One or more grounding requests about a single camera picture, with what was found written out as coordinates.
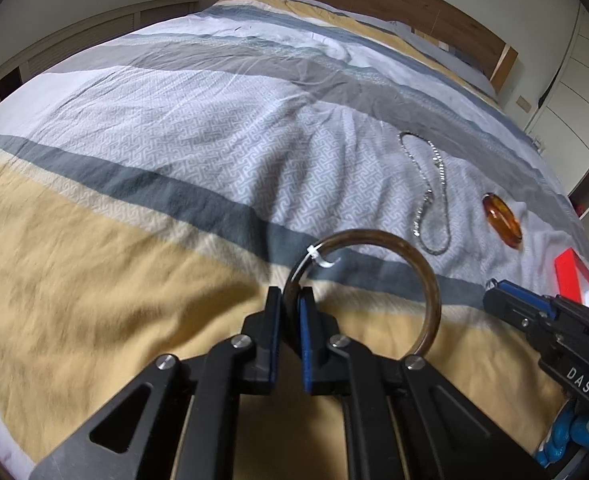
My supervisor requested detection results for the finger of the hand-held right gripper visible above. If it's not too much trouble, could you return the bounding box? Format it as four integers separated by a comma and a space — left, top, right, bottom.
483, 287, 550, 348
494, 279, 562, 321

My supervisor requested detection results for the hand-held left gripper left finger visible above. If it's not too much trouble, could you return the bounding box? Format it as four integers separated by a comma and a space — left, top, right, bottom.
29, 286, 295, 480

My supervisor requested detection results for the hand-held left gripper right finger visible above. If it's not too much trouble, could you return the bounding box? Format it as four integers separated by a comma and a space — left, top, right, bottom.
298, 285, 557, 480

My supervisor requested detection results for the red cardboard box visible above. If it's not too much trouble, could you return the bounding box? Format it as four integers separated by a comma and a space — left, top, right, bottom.
554, 247, 589, 317

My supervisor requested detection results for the brown bangle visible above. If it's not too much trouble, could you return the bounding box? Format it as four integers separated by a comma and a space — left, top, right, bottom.
283, 228, 442, 361

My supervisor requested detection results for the person's right hand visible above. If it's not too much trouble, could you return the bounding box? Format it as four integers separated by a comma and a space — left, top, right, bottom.
534, 402, 589, 467

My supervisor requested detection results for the amber bangle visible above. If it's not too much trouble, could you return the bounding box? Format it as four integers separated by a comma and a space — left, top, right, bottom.
481, 192, 525, 249

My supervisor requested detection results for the striped blanket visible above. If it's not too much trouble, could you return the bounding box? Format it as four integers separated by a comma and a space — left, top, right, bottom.
0, 0, 589, 480

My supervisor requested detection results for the white wardrobe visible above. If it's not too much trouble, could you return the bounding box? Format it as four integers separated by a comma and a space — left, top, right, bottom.
524, 5, 589, 196

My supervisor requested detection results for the grey pillow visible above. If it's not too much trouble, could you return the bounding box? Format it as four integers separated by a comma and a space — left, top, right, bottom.
389, 20, 500, 106

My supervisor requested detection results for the wooden headboard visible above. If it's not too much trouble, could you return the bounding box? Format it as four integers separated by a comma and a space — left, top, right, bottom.
254, 0, 519, 93

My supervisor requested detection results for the silver chain necklace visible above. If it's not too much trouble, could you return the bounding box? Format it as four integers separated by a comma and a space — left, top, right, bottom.
398, 131, 451, 256

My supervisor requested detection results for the low wall cabinet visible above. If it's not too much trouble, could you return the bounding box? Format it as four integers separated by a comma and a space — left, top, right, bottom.
0, 0, 202, 121

